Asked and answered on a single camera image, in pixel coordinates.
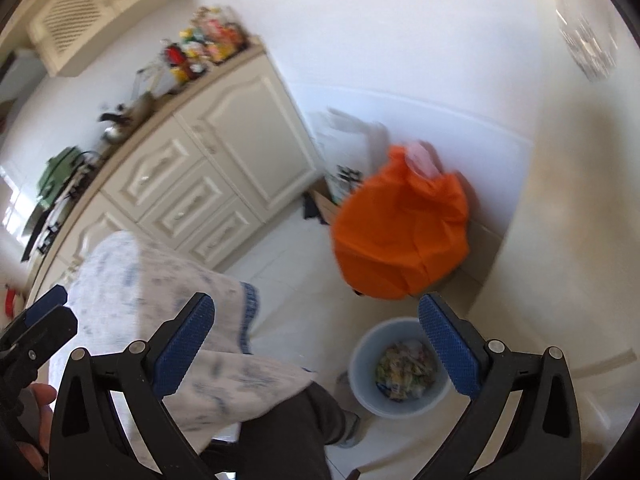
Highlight orange cloth bag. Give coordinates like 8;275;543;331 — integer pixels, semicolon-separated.
332;145;471;302

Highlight grey range hood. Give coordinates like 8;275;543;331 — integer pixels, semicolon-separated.
0;49;49;112

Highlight large cream cabinet drawer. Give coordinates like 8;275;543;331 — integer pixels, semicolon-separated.
102;127;206;216

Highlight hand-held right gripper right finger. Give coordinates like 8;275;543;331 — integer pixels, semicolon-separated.
417;292;584;480

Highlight large cooking oil bottle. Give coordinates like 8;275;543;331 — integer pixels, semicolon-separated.
162;42;196;84

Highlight black floor item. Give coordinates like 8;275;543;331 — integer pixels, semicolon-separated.
302;192;326;224

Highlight person's grey sock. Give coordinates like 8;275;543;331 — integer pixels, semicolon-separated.
335;410;364;449

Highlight person's left hand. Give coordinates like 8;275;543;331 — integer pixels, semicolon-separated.
16;384;59;467

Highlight cream door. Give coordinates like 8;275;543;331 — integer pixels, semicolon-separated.
470;0;640;411

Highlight heap of mixed wrappers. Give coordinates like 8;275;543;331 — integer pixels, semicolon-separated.
375;340;439;404

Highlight white printed paper bag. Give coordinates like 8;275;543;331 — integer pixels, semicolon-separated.
310;107;391;201

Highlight person's dark trouser leg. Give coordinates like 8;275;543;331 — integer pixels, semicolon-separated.
200;382;352;480

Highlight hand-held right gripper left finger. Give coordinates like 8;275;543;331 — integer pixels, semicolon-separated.
48;291;217;480

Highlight green electric cooking pot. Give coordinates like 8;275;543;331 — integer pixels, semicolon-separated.
37;146;84;209

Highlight light blue plastic waste bin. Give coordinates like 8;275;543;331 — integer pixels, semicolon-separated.
348;316;451;420

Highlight steel wok with lid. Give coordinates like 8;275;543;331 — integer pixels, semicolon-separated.
97;90;156;146

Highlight brown cardboard box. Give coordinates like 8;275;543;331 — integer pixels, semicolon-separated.
312;180;351;231

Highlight black gas stove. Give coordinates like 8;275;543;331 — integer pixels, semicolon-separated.
20;195;71;264

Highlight wide cream lattice wall cabinet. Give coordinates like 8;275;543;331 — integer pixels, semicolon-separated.
25;0;194;79

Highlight cluster of condiment bottles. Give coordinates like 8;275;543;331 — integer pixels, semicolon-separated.
187;6;249;69

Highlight pink item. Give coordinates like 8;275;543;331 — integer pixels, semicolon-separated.
405;140;444;179

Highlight cream base kitchen cabinets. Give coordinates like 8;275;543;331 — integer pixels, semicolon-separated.
25;40;327;302

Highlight round table patterned tablecloth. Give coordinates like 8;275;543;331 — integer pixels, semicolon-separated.
47;230;317;467

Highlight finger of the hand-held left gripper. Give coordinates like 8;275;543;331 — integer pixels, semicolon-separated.
20;285;70;323
0;306;79;377

